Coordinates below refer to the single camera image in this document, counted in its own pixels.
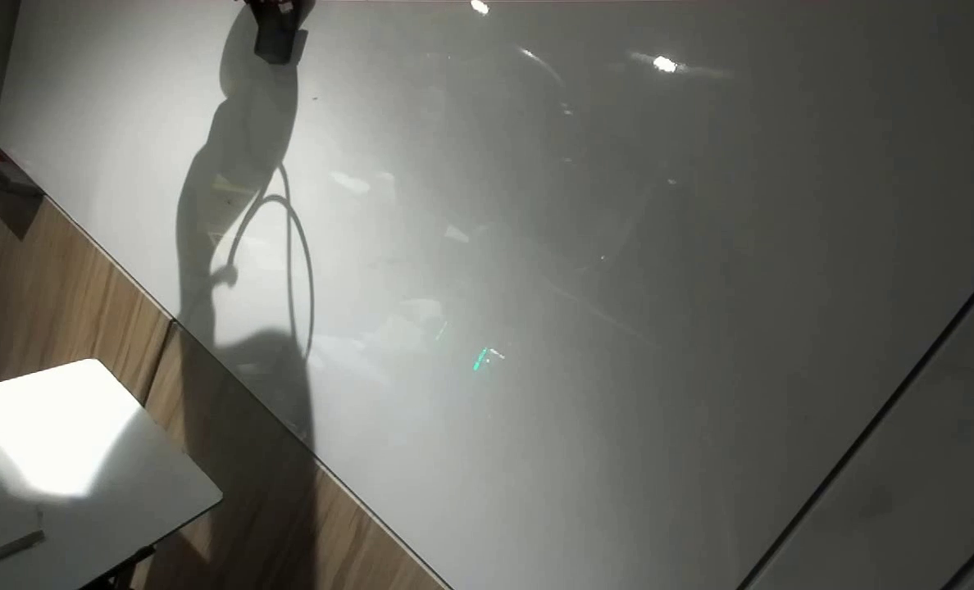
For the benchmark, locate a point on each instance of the black whiteboard eraser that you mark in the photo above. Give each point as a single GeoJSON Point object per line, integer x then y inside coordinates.
{"type": "Point", "coordinates": [281, 42]}

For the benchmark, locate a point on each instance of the large white whiteboard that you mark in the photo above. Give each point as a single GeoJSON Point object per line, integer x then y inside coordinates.
{"type": "Point", "coordinates": [618, 274]}

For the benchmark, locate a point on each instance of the small white table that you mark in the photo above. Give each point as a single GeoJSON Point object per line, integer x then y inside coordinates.
{"type": "Point", "coordinates": [79, 479]}

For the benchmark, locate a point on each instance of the grey board panel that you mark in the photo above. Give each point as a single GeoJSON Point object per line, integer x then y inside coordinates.
{"type": "Point", "coordinates": [923, 471]}

